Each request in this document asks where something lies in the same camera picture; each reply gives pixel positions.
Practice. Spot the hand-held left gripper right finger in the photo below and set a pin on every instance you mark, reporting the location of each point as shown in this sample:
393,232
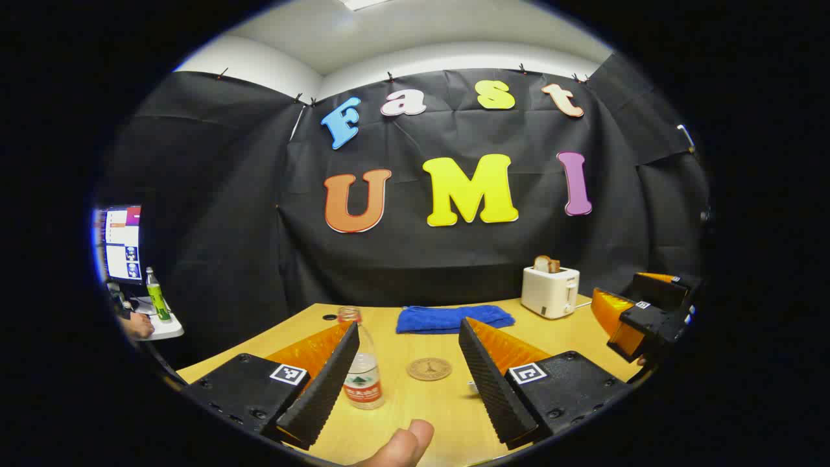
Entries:
489,383

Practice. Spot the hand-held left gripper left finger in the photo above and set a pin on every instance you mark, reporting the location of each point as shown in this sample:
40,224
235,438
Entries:
324,389

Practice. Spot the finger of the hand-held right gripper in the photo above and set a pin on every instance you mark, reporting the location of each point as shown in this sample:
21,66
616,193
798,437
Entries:
664,290
648,321

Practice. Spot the clear plastic water bottle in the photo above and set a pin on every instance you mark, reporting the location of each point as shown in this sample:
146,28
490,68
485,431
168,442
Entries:
366,376

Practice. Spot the round cork coaster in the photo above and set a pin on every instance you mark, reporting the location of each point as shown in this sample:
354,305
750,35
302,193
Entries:
428,369

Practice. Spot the green drink bottle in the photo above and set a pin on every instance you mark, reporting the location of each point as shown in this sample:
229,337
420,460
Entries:
157,301

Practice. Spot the folded blue towel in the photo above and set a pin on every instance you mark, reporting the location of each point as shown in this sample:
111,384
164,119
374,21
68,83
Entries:
441,318

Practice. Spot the white toaster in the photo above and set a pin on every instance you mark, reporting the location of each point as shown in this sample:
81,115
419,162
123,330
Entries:
548,292

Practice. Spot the small white desk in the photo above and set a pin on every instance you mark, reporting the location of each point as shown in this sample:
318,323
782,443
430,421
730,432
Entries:
170,329

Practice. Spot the black backdrop cloth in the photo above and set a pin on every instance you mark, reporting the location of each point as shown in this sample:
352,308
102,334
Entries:
227,194

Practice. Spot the computer monitor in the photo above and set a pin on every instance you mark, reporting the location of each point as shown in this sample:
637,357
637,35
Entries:
123,243

